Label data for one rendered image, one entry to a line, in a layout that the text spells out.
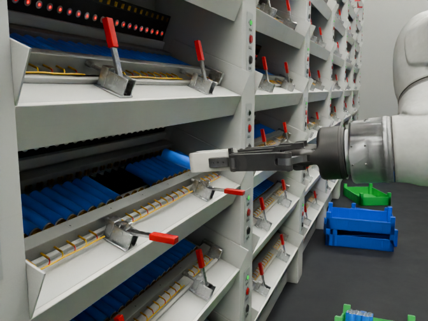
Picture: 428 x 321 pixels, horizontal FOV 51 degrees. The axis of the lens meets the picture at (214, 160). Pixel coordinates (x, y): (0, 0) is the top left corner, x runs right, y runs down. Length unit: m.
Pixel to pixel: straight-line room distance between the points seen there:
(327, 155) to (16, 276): 0.40
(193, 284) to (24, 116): 0.55
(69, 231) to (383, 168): 0.39
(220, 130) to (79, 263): 0.52
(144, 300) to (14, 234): 0.39
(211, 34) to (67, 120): 0.56
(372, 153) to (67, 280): 0.39
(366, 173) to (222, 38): 0.47
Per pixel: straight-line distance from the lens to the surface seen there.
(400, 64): 0.71
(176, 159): 0.71
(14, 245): 0.42
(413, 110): 0.62
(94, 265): 0.54
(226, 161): 0.66
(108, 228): 0.59
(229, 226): 0.99
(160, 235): 0.55
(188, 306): 0.84
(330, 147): 0.61
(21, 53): 0.40
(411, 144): 0.60
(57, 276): 0.51
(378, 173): 0.61
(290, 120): 1.63
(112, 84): 0.55
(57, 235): 0.53
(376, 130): 0.61
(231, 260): 1.01
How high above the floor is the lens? 0.73
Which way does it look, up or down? 9 degrees down
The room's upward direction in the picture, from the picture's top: straight up
